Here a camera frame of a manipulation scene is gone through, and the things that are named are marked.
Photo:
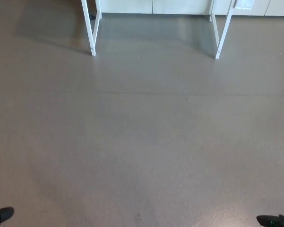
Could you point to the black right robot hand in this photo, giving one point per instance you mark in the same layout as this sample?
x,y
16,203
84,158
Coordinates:
x,y
274,221

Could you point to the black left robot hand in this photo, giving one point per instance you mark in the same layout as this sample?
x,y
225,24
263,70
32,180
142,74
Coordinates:
x,y
1,215

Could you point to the small black floor object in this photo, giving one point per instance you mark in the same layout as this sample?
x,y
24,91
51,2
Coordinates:
x,y
92,16

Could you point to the white metal table leg frame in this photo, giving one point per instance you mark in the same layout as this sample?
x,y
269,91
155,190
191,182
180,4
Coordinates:
x,y
225,30
88,28

